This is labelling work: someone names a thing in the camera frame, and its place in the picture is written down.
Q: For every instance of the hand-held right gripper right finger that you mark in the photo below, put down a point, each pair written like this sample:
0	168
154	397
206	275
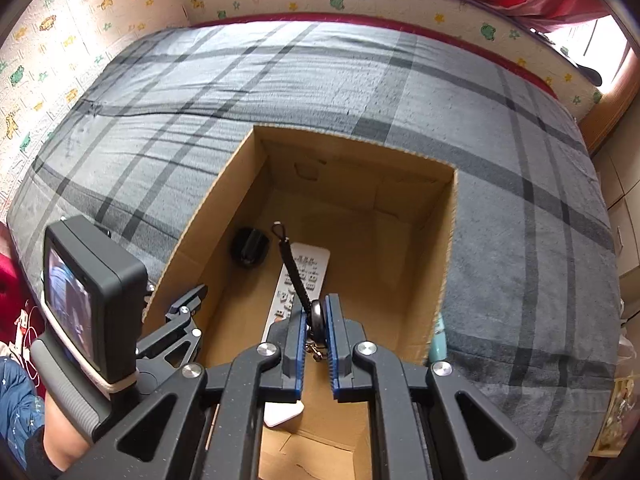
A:
332	345

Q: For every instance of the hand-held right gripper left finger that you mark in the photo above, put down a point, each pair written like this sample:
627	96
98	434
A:
300	345

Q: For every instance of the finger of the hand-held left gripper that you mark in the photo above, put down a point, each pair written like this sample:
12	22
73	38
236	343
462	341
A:
187	297
175	337

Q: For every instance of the white remote control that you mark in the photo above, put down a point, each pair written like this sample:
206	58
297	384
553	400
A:
315	265

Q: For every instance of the brown cardboard box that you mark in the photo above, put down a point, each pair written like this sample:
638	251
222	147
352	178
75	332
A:
400	240

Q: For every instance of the person's left forearm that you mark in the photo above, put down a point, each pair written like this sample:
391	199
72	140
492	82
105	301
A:
65	440

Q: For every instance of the black computer mouse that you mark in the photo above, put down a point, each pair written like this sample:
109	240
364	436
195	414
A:
250	247

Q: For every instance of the red cloth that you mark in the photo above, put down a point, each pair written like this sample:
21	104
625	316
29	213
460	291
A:
15	280

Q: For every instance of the teal plastic bottle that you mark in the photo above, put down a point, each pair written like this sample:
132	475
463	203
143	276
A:
438	340

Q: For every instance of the blue patterned clothing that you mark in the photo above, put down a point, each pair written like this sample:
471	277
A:
17	405

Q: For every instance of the wooden rack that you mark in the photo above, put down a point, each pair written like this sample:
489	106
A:
615	415

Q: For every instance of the white plastic bag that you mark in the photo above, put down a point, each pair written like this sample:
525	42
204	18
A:
624	330

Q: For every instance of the cream cabinet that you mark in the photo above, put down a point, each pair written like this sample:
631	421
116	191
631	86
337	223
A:
622	200

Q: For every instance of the black object on ledge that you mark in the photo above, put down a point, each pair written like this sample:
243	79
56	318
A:
590	74

